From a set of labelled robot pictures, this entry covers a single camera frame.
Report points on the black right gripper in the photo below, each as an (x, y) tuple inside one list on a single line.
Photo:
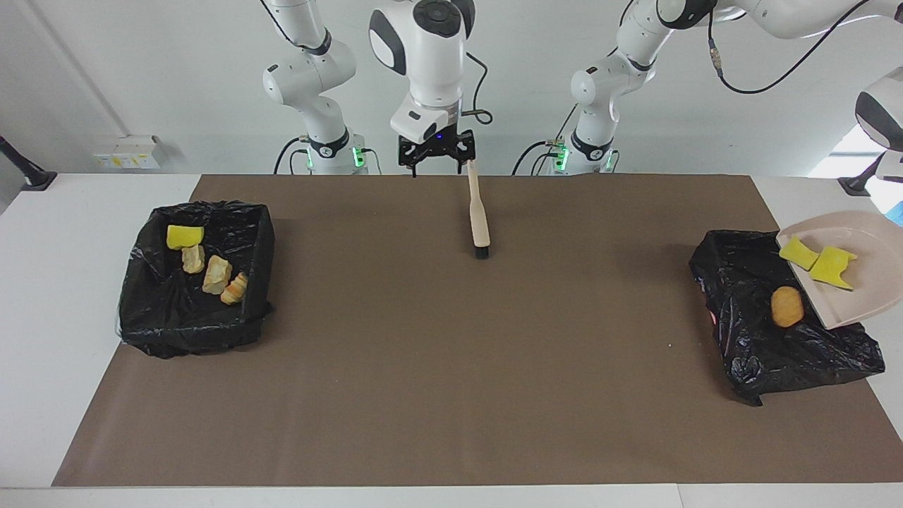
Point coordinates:
[(439, 144)]

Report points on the beige brush with black bristles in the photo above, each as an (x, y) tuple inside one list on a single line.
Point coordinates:
[(480, 219)]

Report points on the orange striped croissant piece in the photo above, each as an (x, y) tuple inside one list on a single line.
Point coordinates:
[(234, 289)]

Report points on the yellowish pale bread piece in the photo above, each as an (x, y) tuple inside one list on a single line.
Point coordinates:
[(216, 275)]

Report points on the yellow sponge wedge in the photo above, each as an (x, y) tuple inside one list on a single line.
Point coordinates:
[(185, 236)]

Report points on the greyish pale bread piece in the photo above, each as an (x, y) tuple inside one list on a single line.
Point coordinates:
[(193, 259)]

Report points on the small yellow green sponge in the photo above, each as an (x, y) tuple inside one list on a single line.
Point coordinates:
[(798, 252)]

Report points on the brown bread roll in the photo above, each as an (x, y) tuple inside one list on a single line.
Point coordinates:
[(786, 307)]

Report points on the notched yellow sponge piece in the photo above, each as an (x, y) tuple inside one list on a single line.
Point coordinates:
[(832, 267)]

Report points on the beige plastic dustpan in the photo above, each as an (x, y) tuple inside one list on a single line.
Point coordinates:
[(875, 247)]

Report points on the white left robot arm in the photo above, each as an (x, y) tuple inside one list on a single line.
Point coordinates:
[(635, 63)]

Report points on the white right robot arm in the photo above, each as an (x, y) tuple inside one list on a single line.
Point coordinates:
[(430, 63)]

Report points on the open bin with black liner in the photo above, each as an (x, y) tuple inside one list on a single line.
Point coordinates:
[(183, 321)]

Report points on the bin wrapped in black bag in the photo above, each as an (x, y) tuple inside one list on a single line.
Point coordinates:
[(790, 353)]

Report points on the brown paper table mat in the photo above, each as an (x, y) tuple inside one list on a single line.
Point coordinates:
[(423, 388)]

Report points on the white blue package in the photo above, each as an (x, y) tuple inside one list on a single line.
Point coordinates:
[(896, 213)]

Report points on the white wall socket box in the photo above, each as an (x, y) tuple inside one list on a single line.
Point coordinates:
[(127, 154)]

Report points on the black camera stand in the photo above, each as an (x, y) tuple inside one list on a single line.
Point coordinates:
[(855, 186), (35, 180)]

